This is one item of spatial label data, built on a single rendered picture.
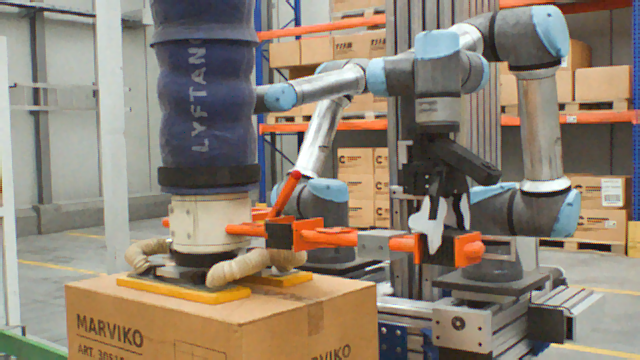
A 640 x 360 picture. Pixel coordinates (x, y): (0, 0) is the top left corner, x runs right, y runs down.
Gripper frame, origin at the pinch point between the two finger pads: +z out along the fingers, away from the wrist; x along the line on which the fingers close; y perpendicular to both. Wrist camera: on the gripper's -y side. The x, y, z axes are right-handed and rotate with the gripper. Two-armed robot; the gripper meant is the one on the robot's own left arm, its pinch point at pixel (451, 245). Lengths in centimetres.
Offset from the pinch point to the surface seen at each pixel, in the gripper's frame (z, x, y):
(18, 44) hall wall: -191, -413, 980
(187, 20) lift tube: -43, 10, 54
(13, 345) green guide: 57, -25, 211
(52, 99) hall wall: -110, -469, 985
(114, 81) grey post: -66, -166, 348
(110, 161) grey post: -13, -162, 350
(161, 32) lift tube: -42, 12, 60
